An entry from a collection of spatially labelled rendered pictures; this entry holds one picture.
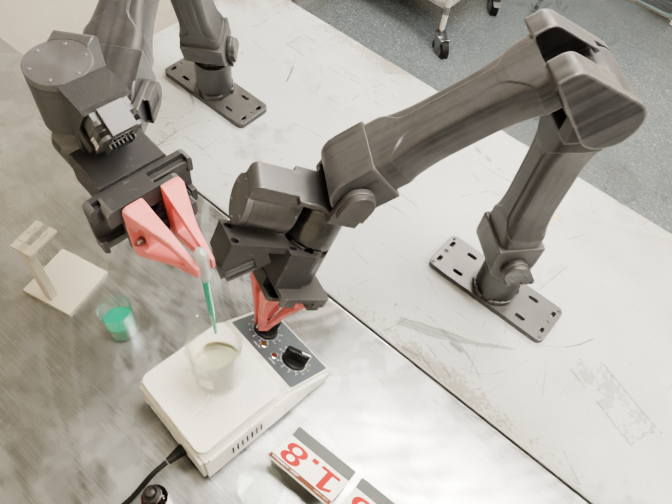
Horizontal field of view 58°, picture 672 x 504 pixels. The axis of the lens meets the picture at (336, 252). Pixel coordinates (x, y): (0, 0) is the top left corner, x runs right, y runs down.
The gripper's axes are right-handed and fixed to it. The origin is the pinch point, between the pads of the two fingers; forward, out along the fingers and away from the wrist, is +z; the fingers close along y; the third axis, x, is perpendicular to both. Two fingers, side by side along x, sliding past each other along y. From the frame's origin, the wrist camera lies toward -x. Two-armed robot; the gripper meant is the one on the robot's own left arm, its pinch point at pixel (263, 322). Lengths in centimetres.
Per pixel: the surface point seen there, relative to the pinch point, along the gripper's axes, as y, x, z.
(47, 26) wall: -156, -2, 32
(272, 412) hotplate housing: 10.9, -1.4, 3.9
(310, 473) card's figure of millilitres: 17.8, 2.2, 7.0
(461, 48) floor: -156, 160, -5
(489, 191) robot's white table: -13.3, 41.8, -16.9
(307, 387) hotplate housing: 8.9, 3.8, 2.5
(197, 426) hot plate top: 10.7, -10.5, 5.2
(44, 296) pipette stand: -18.4, -21.4, 13.8
